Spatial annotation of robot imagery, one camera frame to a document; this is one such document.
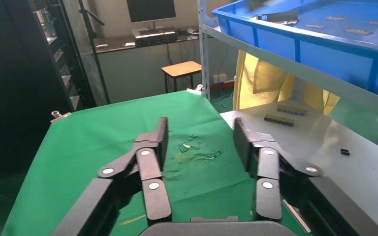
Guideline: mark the small black block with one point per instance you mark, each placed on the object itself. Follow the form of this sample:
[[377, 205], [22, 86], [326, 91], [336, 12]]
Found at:
[[345, 152]]

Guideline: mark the black computer monitor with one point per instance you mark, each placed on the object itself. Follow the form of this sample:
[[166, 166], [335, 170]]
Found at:
[[151, 9]]

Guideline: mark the yellow cloth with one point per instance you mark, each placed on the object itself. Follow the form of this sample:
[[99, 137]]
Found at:
[[264, 81]]

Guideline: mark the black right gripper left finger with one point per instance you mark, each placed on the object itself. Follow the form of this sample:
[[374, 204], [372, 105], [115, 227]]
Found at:
[[150, 163]]

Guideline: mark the black tripod pole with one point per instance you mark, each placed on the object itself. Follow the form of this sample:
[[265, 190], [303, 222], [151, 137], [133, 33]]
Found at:
[[103, 81]]

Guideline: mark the silver binder clip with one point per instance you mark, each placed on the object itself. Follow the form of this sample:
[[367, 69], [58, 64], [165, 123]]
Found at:
[[196, 88], [60, 115]]

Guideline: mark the green table cloth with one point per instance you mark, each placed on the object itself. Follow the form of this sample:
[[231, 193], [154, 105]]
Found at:
[[94, 136]]

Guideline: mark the grey linked clip strip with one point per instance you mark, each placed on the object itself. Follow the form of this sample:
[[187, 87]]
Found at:
[[279, 120], [291, 110]]

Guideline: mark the small white desk item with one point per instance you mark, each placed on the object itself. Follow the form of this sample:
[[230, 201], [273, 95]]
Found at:
[[101, 46], [129, 44]]

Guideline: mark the wooden top stool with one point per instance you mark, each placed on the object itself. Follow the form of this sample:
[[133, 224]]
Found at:
[[182, 68]]

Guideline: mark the black desktop device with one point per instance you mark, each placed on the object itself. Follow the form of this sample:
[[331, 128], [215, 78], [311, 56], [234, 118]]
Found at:
[[156, 39]]

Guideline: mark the white wall outlet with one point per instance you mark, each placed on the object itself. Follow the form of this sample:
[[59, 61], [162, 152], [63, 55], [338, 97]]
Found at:
[[220, 78]]

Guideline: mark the blue plastic bin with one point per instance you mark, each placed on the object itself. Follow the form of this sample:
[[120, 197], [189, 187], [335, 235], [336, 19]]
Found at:
[[332, 62]]

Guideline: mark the dark equipment rack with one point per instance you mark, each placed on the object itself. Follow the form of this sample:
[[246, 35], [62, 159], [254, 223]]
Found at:
[[62, 65]]

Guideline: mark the grey shelf upright post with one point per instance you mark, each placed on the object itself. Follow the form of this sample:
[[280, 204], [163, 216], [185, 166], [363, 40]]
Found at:
[[204, 49]]

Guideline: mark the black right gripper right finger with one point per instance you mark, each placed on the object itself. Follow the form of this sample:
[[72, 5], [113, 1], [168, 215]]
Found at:
[[269, 166]]

